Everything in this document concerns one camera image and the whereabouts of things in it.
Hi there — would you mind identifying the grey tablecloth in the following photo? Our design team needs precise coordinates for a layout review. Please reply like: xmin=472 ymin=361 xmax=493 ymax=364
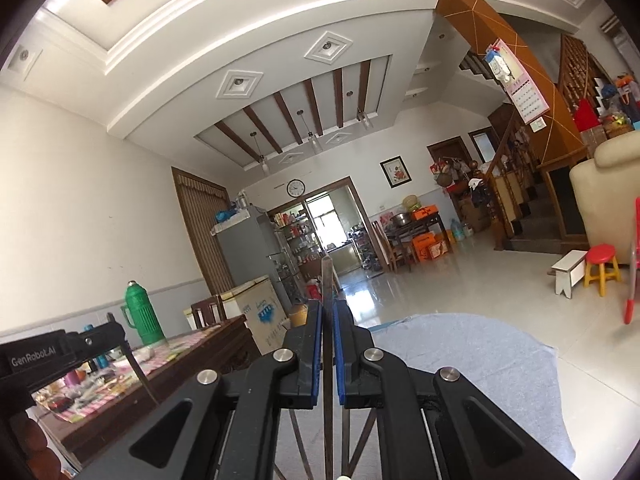
xmin=371 ymin=312 xmax=577 ymax=480

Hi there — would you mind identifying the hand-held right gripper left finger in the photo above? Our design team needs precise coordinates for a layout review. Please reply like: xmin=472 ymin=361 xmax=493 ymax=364
xmin=92 ymin=300 xmax=324 ymax=480

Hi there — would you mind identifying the shelf with bottles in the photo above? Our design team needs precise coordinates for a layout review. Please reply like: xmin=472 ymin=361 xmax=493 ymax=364
xmin=272 ymin=209 xmax=322 ymax=282

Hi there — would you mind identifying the grey refrigerator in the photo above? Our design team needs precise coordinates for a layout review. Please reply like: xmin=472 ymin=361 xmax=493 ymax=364
xmin=211 ymin=204 xmax=297 ymax=302

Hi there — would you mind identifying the wall calendar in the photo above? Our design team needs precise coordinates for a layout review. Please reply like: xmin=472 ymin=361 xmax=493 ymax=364
xmin=482 ymin=37 xmax=551 ymax=126

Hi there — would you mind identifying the framed wall picture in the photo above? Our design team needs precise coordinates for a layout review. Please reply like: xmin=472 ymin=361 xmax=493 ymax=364
xmin=379 ymin=155 xmax=413 ymax=189

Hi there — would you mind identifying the wooden dining chair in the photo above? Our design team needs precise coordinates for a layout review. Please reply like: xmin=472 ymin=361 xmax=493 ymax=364
xmin=371 ymin=220 xmax=417 ymax=274

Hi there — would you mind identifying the red and yellow stool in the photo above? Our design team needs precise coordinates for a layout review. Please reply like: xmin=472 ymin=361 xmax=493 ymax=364
xmin=583 ymin=243 xmax=624 ymax=298

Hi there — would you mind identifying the green thermos flask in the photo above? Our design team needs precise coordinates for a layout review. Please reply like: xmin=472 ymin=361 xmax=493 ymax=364
xmin=120 ymin=280 xmax=167 ymax=347

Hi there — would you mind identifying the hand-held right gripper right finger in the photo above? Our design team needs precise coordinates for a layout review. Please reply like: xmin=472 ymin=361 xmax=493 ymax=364
xmin=332 ymin=300 xmax=581 ymax=480

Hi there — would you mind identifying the small white stool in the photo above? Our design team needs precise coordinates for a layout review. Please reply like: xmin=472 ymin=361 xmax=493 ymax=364
xmin=547 ymin=250 xmax=589 ymax=302

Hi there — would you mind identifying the orange cardboard carton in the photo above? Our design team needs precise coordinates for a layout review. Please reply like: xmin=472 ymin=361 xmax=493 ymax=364
xmin=411 ymin=232 xmax=452 ymax=264

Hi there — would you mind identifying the carved dark wooden table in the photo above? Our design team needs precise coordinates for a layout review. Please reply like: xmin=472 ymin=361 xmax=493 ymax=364
xmin=25 ymin=314 xmax=262 ymax=467

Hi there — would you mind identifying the brown wooden door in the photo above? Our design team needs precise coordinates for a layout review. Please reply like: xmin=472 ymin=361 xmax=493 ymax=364
xmin=171 ymin=166 xmax=237 ymax=297

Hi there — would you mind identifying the glass pendant lamp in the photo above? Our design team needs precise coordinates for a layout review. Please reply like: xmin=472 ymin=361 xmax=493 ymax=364
xmin=355 ymin=91 xmax=376 ymax=132
xmin=249 ymin=131 xmax=272 ymax=177
xmin=297 ymin=110 xmax=324 ymax=156

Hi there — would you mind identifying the wooden staircase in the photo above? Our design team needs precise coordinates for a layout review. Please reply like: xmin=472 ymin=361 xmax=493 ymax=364
xmin=457 ymin=50 xmax=576 ymax=253

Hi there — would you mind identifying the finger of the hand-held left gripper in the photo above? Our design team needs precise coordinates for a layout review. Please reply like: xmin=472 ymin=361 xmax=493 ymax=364
xmin=64 ymin=312 xmax=132 ymax=367

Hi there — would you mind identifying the cream sofa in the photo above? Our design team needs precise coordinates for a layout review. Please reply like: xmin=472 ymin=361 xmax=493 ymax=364
xmin=569 ymin=132 xmax=640 ymax=267

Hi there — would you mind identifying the white chest freezer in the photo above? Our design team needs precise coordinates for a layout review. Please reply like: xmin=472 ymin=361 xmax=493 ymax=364
xmin=219 ymin=275 xmax=290 ymax=357

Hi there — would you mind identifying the wooden side table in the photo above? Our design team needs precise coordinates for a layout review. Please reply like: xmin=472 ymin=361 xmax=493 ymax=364
xmin=386 ymin=211 xmax=455 ymax=262

